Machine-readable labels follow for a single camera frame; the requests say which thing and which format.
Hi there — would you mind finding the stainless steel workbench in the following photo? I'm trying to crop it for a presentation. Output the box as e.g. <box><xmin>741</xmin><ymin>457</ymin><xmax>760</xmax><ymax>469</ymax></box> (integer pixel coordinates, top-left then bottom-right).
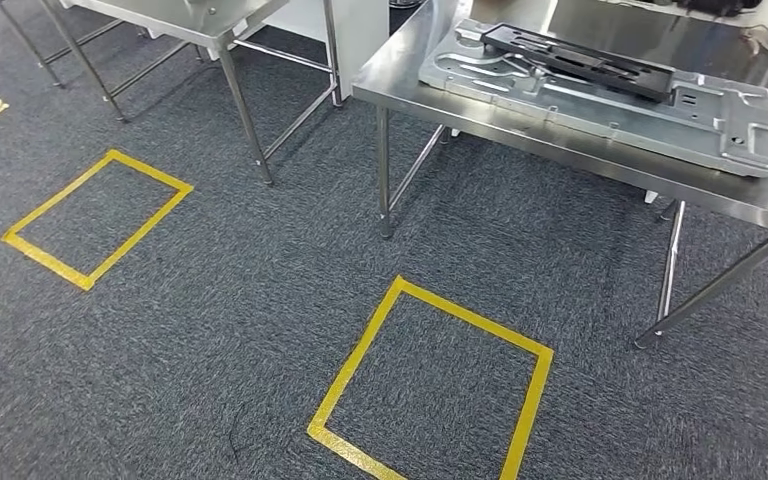
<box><xmin>350</xmin><ymin>0</ymin><xmax>768</xmax><ymax>350</ymax></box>

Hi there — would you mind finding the black plastic plate frame part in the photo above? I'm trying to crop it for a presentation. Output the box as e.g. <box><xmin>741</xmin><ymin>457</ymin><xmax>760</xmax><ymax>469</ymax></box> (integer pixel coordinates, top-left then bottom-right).
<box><xmin>479</xmin><ymin>23</ymin><xmax>677</xmax><ymax>104</ymax></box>

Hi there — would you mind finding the stainless steel table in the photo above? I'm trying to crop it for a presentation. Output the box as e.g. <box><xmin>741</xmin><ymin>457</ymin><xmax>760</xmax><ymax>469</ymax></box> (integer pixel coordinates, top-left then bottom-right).
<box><xmin>0</xmin><ymin>0</ymin><xmax>346</xmax><ymax>187</ymax></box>

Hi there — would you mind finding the stamped grey metal panel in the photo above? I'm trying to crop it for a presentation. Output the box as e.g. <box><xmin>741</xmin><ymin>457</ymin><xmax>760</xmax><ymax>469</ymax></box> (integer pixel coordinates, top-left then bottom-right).
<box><xmin>418</xmin><ymin>18</ymin><xmax>768</xmax><ymax>179</ymax></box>

